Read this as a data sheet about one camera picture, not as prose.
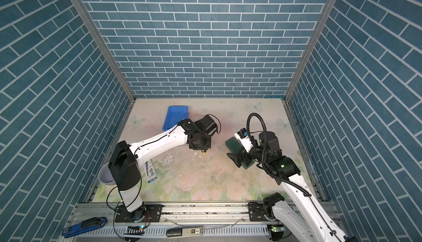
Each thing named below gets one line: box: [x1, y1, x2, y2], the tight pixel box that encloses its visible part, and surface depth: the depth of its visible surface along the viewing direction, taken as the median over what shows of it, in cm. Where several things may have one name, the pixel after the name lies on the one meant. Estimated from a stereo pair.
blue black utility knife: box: [61, 216, 108, 239], surface depth 69 cm
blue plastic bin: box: [162, 106, 190, 132], surface depth 112 cm
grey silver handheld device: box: [165, 227, 203, 238], surface depth 68 cm
